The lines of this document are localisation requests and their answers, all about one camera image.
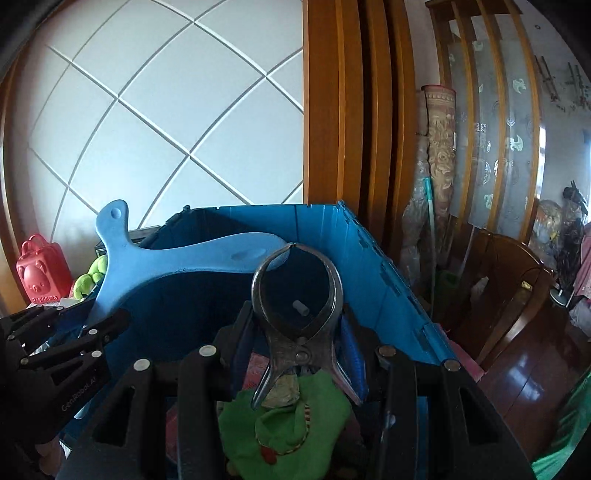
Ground wooden frosted glass screen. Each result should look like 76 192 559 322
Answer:
425 0 541 245

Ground red bear toy suitcase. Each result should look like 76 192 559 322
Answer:
16 234 74 305

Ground black gift box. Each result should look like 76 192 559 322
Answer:
95 225 162 257

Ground curved wooden window frame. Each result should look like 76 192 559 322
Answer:
0 60 28 301

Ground wooden door frame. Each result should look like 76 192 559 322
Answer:
302 0 419 259

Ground white round stand base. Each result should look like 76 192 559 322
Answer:
551 286 577 308

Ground light blue curved plastic toy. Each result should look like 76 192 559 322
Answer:
85 199 296 329

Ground dark metal pincers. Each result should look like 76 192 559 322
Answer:
250 242 365 409

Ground rolled patterned carpet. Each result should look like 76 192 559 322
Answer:
401 84 459 278

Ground green frog plush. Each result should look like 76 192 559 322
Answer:
73 255 109 301

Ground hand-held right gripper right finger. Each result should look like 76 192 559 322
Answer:
339 316 536 480

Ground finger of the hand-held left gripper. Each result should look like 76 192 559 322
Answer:
18 308 131 372
0 305 63 356

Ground wooden chair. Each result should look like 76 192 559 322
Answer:
450 226 557 370

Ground translucent stuffed bag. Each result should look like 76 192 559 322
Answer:
531 198 566 245

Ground green cloth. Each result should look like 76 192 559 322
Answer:
531 383 591 480

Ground blue plastic storage crate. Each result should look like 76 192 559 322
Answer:
58 200 461 480

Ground green handled mop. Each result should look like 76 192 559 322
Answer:
424 178 441 296

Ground green dinosaur plush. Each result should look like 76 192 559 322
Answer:
218 369 352 480

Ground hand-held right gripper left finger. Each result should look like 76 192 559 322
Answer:
55 314 254 480

